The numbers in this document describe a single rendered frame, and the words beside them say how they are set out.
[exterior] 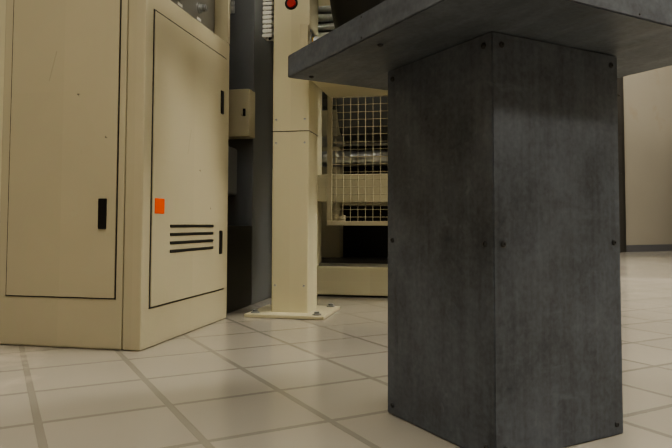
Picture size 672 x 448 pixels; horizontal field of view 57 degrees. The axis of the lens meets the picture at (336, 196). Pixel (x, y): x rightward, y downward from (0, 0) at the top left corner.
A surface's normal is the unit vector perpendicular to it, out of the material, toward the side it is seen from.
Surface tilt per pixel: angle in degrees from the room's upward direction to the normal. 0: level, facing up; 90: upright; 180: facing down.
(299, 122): 90
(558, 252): 90
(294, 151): 90
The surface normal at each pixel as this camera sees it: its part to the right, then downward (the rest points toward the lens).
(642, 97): 0.48, -0.04
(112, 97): -0.21, -0.04
